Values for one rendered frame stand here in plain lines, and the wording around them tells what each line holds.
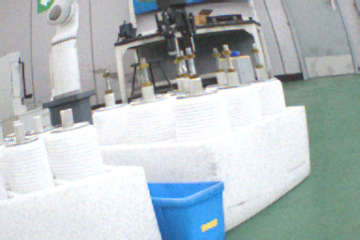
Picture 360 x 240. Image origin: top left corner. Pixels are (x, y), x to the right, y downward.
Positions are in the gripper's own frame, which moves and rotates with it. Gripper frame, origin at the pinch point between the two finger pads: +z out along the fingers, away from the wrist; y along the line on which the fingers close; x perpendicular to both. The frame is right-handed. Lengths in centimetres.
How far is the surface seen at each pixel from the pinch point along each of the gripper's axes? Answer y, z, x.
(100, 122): -14.5, 12.3, 13.5
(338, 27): 518, -33, 34
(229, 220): -21.6, 32.5, -16.2
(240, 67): 25.9, 6.4, -1.6
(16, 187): -61, 16, -2
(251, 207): -14.1, 32.4, -17.8
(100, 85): 436, 7, 364
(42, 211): -61, 20, -8
